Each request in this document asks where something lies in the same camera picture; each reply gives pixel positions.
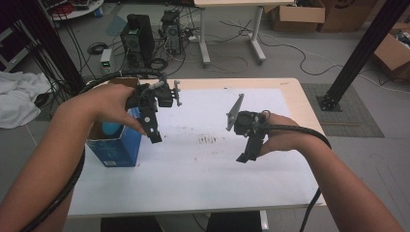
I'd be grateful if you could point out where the coiled black cable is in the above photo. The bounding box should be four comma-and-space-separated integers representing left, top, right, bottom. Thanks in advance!
87, 42, 109, 56

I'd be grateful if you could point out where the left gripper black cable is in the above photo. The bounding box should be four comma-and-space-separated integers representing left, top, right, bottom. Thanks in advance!
18, 69, 166, 232

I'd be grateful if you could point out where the open brown cardboard box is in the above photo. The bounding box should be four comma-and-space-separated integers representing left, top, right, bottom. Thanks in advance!
270, 0, 327, 33

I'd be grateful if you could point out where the person's left hand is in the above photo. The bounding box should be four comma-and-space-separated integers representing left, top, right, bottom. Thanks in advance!
69, 82, 148, 136

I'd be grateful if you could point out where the black metal post with cables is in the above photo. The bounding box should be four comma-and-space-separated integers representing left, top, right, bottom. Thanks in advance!
18, 0, 85, 93

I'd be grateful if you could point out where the light wooden table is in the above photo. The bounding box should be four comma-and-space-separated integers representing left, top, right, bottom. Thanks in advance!
67, 77, 327, 219

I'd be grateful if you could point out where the small grey computer tower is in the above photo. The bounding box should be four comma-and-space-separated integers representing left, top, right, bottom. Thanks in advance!
160, 9, 183, 56

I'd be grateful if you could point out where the round white table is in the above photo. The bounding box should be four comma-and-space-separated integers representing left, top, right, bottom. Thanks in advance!
47, 0, 104, 22

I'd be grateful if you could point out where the black metal post with base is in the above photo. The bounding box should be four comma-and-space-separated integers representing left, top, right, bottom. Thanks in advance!
317, 0, 410, 112

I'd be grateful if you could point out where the brown cardboard box with contents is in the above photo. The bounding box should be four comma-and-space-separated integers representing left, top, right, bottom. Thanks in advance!
370, 22, 410, 81

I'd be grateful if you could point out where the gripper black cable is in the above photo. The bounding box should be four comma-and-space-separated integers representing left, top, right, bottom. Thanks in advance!
260, 124, 333, 232
18, 69, 166, 232

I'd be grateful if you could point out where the large black computer tower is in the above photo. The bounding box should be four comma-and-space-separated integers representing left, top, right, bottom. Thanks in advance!
119, 13, 157, 66

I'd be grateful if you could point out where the long black floor cable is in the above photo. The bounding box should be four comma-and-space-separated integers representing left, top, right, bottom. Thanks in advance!
257, 32, 410, 96

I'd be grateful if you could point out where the white table sheet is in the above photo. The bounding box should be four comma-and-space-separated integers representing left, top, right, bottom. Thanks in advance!
67, 88, 327, 217

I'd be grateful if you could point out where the white cloth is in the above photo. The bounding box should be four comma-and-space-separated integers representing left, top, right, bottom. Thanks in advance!
0, 71, 52, 130

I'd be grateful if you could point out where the white-legged desk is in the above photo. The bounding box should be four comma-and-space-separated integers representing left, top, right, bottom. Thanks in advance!
192, 0, 296, 67

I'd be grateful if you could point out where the person's right hand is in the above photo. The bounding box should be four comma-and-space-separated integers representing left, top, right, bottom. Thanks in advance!
259, 114, 310, 158

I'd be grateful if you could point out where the blue bottle with white cap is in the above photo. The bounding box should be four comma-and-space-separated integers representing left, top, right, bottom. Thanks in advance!
101, 121, 126, 137

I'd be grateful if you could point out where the grey floor mat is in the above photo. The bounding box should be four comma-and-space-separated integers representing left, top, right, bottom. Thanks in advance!
301, 82, 385, 139

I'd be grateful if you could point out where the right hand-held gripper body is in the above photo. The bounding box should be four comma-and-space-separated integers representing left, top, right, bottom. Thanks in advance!
225, 93, 272, 136

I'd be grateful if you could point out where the tall brown cardboard box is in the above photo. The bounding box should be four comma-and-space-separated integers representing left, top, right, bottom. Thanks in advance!
317, 0, 378, 33

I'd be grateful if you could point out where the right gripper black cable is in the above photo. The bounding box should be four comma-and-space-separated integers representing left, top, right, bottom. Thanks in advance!
260, 124, 333, 232

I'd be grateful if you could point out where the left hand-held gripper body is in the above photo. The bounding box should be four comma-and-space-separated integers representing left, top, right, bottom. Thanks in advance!
127, 75, 183, 110

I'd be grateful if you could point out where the small white device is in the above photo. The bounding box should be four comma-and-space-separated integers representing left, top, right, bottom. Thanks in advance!
100, 47, 113, 74

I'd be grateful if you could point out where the blue cardboard box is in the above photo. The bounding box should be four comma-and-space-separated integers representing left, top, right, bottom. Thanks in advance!
85, 76, 143, 168

